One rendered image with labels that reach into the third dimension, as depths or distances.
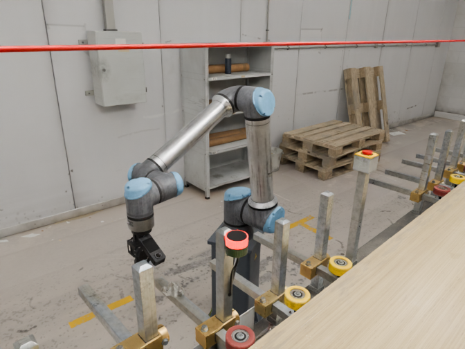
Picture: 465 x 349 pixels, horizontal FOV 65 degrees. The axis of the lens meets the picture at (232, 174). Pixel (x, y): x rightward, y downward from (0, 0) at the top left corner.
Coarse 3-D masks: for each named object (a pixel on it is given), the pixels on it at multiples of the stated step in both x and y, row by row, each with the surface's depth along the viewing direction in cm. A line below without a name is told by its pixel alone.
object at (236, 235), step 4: (228, 232) 96; (232, 232) 96; (236, 232) 96; (240, 232) 96; (244, 232) 96; (228, 236) 94; (232, 236) 94; (236, 236) 94; (240, 236) 94; (244, 236) 94; (232, 240) 93; (236, 240) 92; (240, 240) 92; (224, 252) 98; (224, 256) 98; (228, 256) 99; (236, 264) 98; (232, 268) 100; (232, 272) 101
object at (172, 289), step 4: (168, 284) 124; (172, 284) 122; (176, 284) 123; (164, 288) 120; (168, 288) 121; (172, 288) 120; (176, 288) 121; (180, 288) 121; (164, 292) 119; (168, 292) 119; (172, 292) 119; (176, 292) 119; (180, 292) 119; (176, 296) 118; (180, 296) 118
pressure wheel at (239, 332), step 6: (228, 330) 99; (234, 330) 99; (240, 330) 100; (246, 330) 99; (252, 330) 99; (228, 336) 97; (234, 336) 98; (240, 336) 97; (246, 336) 98; (252, 336) 98; (228, 342) 96; (234, 342) 96; (240, 342) 96; (246, 342) 96; (252, 342) 96; (228, 348) 96; (234, 348) 95; (240, 348) 94; (246, 348) 95
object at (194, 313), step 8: (160, 280) 126; (160, 288) 124; (168, 296) 121; (184, 296) 118; (176, 304) 118; (184, 304) 115; (192, 304) 115; (184, 312) 115; (192, 312) 112; (200, 312) 112; (192, 320) 113; (200, 320) 109; (216, 336) 104; (224, 336) 103; (224, 344) 102
